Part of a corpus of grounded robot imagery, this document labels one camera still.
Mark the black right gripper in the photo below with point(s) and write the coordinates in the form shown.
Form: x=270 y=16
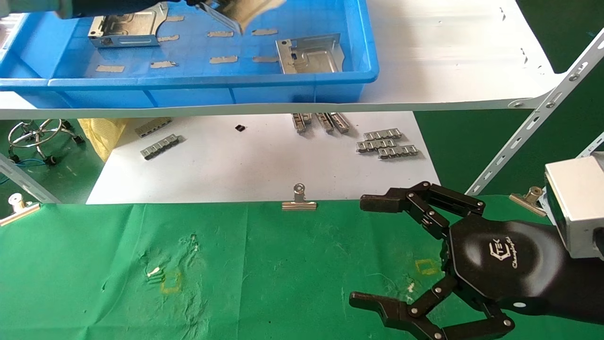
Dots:
x=505 y=264

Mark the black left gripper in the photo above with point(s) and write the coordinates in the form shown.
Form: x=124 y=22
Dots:
x=118 y=5

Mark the stamped metal bracket part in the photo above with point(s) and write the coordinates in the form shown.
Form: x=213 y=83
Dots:
x=250 y=14
x=137 y=23
x=316 y=59

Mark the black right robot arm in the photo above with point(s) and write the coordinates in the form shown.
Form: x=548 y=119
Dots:
x=590 y=288

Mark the grey tape strip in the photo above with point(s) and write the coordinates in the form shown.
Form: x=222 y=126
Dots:
x=168 y=38
x=110 y=69
x=163 y=64

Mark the blue plastic bin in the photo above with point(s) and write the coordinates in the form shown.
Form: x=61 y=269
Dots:
x=188 y=89

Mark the silver binder clip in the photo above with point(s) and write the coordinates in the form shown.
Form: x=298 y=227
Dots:
x=19 y=212
x=526 y=203
x=299 y=205

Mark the green table cloth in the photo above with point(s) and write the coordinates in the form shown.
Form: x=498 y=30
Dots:
x=283 y=274

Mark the small metal clip strip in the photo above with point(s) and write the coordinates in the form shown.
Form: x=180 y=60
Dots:
x=398 y=151
x=339 y=122
x=382 y=135
x=300 y=122
x=376 y=145
x=324 y=122
x=160 y=146
x=153 y=126

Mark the yellow cloth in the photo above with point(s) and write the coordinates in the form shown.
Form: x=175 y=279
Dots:
x=101 y=134

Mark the white lower shelf board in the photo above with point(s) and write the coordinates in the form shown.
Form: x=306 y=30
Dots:
x=236 y=165

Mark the white shelf board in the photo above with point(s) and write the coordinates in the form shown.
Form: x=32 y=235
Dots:
x=236 y=165
x=448 y=56

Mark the chrome chair base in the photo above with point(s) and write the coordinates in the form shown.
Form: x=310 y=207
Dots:
x=24 y=126

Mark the white slotted angle post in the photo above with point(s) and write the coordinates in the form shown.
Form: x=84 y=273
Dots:
x=23 y=183
x=592 y=147
x=542 y=113

